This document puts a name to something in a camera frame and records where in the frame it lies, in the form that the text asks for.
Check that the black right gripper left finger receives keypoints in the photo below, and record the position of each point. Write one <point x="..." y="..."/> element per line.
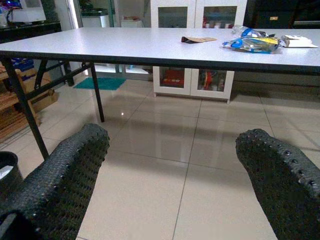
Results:
<point x="60" y="182"/>

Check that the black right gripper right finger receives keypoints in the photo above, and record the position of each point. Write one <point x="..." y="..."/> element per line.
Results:
<point x="285" y="190"/>

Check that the black round rubbish bin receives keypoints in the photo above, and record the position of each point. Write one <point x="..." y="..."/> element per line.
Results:
<point x="17" y="172"/>

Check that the wooden slat rack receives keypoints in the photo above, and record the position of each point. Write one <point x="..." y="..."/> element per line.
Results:
<point x="12" y="120"/>

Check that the black metal table leg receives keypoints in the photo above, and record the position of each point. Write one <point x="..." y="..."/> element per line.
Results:
<point x="25" y="107"/>
<point x="68" y="75"/>
<point x="97" y="95"/>

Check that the brown cardboard carton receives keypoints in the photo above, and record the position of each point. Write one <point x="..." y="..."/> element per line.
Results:
<point x="42" y="97"/>

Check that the black table brace bar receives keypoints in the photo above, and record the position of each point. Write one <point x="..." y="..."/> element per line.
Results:
<point x="57" y="81"/>

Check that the teal floor mat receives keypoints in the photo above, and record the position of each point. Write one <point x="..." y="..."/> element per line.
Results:
<point x="100" y="83"/>

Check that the blue plastic crate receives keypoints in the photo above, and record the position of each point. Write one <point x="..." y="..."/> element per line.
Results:
<point x="22" y="63"/>

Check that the yellow blue snack wrapper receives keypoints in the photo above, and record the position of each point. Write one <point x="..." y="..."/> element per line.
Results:
<point x="250" y="45"/>

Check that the red box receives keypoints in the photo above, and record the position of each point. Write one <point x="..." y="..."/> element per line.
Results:
<point x="173" y="78"/>

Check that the black desk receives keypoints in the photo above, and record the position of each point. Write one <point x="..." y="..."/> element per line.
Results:
<point x="30" y="28"/>

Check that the clear plastic bag blue label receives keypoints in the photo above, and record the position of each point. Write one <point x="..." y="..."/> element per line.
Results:
<point x="246" y="32"/>

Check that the white appliance box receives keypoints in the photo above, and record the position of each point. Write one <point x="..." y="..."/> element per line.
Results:
<point x="30" y="15"/>

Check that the brown cardboard sleeve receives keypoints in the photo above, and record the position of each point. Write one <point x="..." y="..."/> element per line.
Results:
<point x="202" y="39"/>

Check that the black cabinet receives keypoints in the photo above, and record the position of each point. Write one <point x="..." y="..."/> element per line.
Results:
<point x="275" y="15"/>

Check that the white glass door cabinet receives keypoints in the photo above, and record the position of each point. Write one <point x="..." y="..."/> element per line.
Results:
<point x="195" y="15"/>

